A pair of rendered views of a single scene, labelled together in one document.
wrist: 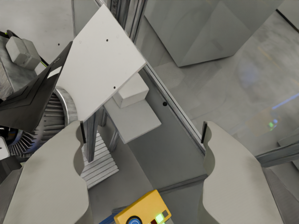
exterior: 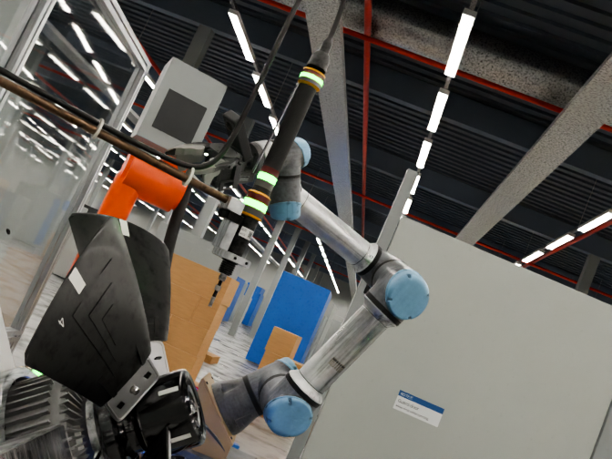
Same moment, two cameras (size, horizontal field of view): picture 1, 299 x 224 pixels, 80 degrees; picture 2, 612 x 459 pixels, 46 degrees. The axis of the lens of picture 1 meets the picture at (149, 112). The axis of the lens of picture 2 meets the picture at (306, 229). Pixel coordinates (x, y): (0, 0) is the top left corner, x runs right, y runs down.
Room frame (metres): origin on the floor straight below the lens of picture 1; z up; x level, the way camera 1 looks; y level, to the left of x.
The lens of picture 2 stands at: (0.48, 1.43, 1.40)
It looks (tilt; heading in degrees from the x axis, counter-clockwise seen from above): 7 degrees up; 242
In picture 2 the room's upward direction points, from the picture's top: 24 degrees clockwise
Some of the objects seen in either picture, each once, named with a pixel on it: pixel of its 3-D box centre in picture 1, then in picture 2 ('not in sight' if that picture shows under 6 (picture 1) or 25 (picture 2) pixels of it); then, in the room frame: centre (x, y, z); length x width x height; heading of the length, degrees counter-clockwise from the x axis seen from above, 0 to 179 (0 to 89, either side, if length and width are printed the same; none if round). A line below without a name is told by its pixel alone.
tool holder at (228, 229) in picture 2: not in sight; (237, 232); (0.00, 0.29, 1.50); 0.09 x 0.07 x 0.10; 6
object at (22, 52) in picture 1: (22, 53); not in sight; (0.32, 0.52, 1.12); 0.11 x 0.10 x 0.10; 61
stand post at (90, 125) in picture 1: (89, 137); not in sight; (0.35, 0.24, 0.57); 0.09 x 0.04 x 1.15; 61
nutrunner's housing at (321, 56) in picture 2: not in sight; (278, 154); (-0.01, 0.29, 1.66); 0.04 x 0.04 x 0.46
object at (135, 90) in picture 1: (127, 88); not in sight; (0.59, 0.17, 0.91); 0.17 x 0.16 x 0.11; 151
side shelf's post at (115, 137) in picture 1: (117, 134); not in sight; (0.53, 0.12, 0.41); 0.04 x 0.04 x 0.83; 61
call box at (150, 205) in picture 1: (141, 216); not in sight; (0.07, -0.17, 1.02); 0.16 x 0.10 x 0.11; 151
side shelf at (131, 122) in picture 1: (127, 107); not in sight; (0.53, 0.12, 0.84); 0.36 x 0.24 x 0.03; 61
